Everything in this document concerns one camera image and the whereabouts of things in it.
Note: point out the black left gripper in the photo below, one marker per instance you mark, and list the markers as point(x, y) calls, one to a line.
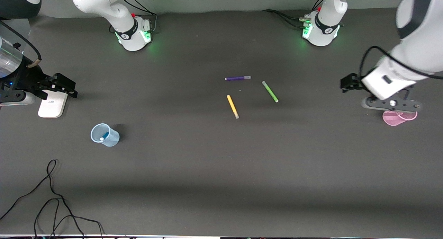
point(351, 82)

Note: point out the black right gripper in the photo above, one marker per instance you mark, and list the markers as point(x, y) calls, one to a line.
point(30, 79)

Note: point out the blue marker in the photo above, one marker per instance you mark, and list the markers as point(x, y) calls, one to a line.
point(103, 137)

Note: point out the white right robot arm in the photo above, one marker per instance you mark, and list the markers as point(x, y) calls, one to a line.
point(104, 3)

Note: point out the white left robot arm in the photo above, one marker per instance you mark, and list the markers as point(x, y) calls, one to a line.
point(422, 41)

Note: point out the white rectangular device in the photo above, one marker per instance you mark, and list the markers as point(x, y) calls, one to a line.
point(52, 107)

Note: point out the translucent pink plastic cup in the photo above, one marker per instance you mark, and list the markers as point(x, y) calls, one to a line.
point(398, 120)

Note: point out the translucent blue plastic cup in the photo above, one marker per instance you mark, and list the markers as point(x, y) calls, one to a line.
point(110, 138)

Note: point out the green marker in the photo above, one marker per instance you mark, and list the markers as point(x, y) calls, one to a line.
point(270, 91)

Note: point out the purple marker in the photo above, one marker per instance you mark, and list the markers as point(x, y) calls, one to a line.
point(237, 78)

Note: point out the yellow marker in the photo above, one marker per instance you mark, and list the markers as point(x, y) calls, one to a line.
point(232, 106)

